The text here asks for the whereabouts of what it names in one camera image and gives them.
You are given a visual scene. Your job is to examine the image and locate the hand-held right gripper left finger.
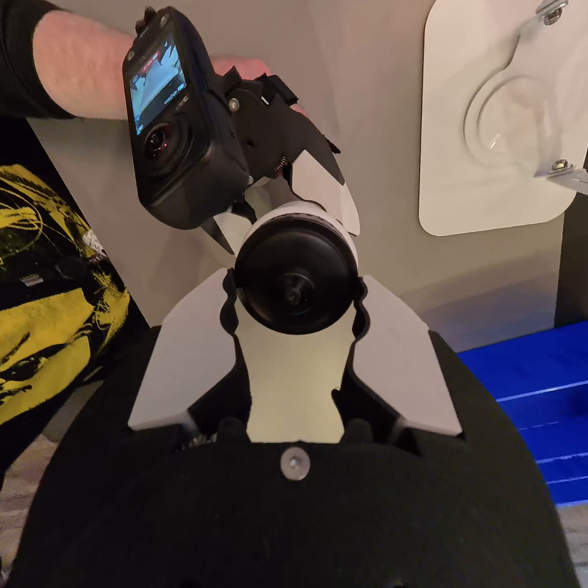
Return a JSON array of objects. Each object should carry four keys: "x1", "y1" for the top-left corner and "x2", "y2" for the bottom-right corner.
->
[{"x1": 128, "y1": 267, "x2": 251, "y2": 440}]

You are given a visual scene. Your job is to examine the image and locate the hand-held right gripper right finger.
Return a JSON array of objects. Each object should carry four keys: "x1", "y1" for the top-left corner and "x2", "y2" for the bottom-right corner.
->
[{"x1": 336, "y1": 274, "x2": 463, "y2": 443}]

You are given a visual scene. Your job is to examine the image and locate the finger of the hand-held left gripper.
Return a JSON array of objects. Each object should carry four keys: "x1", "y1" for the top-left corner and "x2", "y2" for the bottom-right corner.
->
[
  {"x1": 202, "y1": 179, "x2": 278, "y2": 256},
  {"x1": 291, "y1": 152, "x2": 361, "y2": 238}
]

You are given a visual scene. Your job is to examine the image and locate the white bottle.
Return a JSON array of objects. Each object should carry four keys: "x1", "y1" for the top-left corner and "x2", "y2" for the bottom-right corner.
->
[{"x1": 237, "y1": 201, "x2": 359, "y2": 247}]

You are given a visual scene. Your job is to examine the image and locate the black bottle lid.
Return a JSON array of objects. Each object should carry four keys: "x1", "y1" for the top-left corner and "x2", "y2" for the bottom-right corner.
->
[{"x1": 234, "y1": 214, "x2": 361, "y2": 336}]

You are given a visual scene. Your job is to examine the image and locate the blue plastic bin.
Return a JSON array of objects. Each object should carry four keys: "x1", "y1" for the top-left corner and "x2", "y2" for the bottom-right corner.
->
[{"x1": 457, "y1": 320, "x2": 588, "y2": 506}]

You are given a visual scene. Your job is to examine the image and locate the person's left forearm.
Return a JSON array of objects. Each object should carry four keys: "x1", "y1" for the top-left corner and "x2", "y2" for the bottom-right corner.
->
[{"x1": 0, "y1": 0, "x2": 138, "y2": 122}]

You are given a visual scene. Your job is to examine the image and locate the person's left hand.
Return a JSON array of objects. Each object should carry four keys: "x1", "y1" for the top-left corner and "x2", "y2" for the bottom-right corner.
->
[{"x1": 212, "y1": 57, "x2": 274, "y2": 83}]

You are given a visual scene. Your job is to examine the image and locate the black yellow printed shirt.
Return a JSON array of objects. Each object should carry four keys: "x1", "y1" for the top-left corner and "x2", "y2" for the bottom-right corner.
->
[{"x1": 0, "y1": 115, "x2": 149, "y2": 497}]

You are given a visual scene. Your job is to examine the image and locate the clear round stand foot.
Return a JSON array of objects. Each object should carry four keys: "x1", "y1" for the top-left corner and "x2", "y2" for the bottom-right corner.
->
[{"x1": 464, "y1": 0, "x2": 588, "y2": 194}]

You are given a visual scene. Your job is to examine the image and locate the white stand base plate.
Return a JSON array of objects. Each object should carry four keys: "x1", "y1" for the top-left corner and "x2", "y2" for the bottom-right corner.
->
[{"x1": 419, "y1": 0, "x2": 588, "y2": 237}]

